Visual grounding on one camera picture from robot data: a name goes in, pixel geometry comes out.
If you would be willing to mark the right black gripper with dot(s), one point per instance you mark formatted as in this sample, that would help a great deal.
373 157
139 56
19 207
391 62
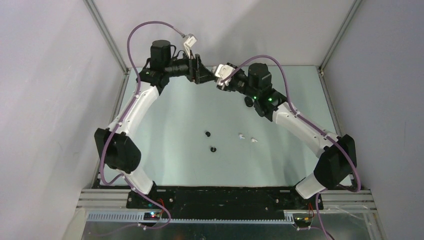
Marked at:
228 88

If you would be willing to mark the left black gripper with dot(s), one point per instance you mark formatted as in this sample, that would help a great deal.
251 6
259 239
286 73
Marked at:
197 72

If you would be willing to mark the white earbud with blue light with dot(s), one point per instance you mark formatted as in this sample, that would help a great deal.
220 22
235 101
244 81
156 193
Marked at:
241 136

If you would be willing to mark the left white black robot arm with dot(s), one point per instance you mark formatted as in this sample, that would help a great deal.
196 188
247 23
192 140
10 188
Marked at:
115 145

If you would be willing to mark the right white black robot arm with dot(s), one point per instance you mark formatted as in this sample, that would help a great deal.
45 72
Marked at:
336 154

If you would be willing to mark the right controller board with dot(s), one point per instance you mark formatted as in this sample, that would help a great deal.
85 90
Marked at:
303 222

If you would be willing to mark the controller board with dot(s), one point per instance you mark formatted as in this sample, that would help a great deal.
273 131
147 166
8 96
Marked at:
152 216
303 222

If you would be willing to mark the left controller board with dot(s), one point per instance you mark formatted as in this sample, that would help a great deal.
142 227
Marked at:
152 216

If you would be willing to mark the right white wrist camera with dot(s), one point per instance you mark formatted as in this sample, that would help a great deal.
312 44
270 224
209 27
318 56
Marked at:
222 72

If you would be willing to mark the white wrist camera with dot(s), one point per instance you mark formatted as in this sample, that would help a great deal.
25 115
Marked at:
222 72
188 42

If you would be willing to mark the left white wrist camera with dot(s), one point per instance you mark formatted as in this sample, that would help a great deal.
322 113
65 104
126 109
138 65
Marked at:
188 42

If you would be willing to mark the left aluminium corner post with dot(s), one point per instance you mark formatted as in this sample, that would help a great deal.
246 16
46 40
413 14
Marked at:
106 34

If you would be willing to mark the aluminium corner post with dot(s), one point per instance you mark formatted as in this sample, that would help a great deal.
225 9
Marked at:
340 33
106 34

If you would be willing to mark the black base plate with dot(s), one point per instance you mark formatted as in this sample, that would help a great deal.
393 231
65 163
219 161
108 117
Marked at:
224 203

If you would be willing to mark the right aluminium corner post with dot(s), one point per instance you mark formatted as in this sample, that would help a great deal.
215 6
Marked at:
340 33

